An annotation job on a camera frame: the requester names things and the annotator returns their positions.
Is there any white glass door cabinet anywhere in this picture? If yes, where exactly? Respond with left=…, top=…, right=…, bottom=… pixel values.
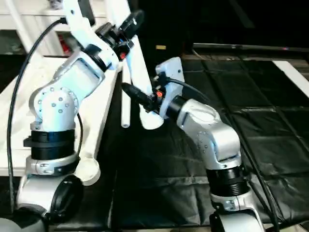
left=0, top=0, right=112, bottom=57

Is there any grey metallic ornament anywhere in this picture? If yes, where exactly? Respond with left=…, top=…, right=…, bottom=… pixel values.
left=46, top=0, right=66, bottom=9

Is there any white plastic table top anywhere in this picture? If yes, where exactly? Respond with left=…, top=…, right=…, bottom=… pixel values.
left=0, top=56, right=121, bottom=187

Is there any white plastic table leg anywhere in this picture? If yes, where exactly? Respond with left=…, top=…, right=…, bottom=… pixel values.
left=121, top=63, right=132, bottom=129
left=104, top=0, right=166, bottom=130
left=5, top=0, right=44, bottom=56

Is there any black work mat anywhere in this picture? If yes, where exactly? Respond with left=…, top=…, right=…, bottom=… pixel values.
left=0, top=51, right=309, bottom=230

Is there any red bottle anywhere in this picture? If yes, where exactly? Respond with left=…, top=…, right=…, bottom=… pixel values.
left=59, top=35, right=68, bottom=53

